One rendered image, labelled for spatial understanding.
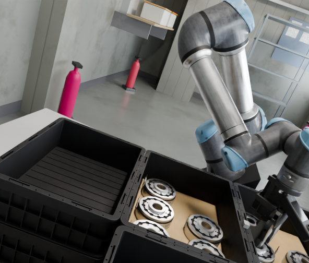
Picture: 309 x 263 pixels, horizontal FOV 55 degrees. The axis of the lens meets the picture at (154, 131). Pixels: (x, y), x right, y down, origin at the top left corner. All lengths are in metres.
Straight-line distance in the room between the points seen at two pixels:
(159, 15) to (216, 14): 4.05
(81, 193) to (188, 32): 0.55
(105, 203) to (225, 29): 0.61
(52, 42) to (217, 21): 2.30
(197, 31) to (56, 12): 2.24
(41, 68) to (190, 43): 2.38
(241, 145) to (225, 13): 0.39
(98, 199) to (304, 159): 0.54
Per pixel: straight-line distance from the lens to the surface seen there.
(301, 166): 0.81
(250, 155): 0.84
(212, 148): 1.14
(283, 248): 1.04
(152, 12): 5.00
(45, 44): 3.10
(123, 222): 0.63
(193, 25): 0.93
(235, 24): 0.96
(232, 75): 1.04
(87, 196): 0.84
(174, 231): 0.84
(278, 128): 0.88
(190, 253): 0.64
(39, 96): 3.21
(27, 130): 1.40
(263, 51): 6.81
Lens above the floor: 1.32
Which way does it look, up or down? 20 degrees down
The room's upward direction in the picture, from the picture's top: 21 degrees clockwise
